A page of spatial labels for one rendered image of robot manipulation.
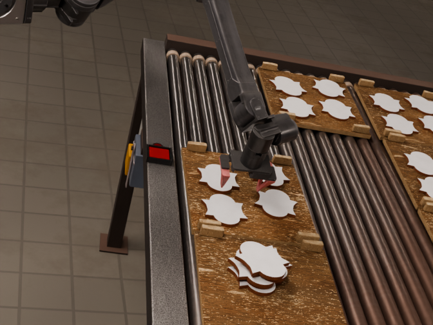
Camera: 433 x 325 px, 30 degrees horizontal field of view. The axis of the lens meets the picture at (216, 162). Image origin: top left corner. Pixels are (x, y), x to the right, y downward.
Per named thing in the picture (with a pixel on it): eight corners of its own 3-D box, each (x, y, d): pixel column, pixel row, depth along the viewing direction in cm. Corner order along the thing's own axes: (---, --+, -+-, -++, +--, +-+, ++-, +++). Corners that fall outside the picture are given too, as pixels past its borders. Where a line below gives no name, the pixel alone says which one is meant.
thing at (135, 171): (123, 195, 259) (133, 147, 250) (123, 172, 270) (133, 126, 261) (157, 200, 261) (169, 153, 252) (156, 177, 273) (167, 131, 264)
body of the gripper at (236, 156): (269, 178, 201) (279, 157, 196) (230, 173, 199) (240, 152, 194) (265, 159, 206) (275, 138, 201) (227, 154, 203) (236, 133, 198)
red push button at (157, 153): (148, 160, 234) (149, 157, 233) (148, 150, 239) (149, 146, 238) (169, 164, 235) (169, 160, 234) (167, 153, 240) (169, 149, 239)
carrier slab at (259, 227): (191, 235, 207) (192, 229, 206) (180, 151, 242) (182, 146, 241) (319, 251, 215) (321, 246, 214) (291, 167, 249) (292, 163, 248)
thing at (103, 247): (99, 251, 340) (136, 69, 297) (100, 234, 350) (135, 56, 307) (127, 255, 342) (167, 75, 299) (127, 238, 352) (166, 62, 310)
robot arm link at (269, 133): (249, 122, 193) (263, 138, 190) (270, 117, 197) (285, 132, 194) (241, 143, 198) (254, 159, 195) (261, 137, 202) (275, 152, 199)
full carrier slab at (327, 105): (272, 123, 272) (276, 111, 270) (256, 70, 306) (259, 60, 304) (370, 139, 279) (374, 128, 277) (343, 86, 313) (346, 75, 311)
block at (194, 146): (185, 150, 240) (188, 142, 238) (185, 147, 241) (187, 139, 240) (205, 153, 241) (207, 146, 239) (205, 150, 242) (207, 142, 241)
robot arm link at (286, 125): (230, 114, 200) (248, 99, 193) (265, 104, 206) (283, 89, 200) (250, 157, 198) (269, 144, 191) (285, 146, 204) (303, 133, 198)
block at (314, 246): (299, 250, 210) (303, 242, 209) (298, 246, 211) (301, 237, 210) (321, 253, 211) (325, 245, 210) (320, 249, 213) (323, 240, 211)
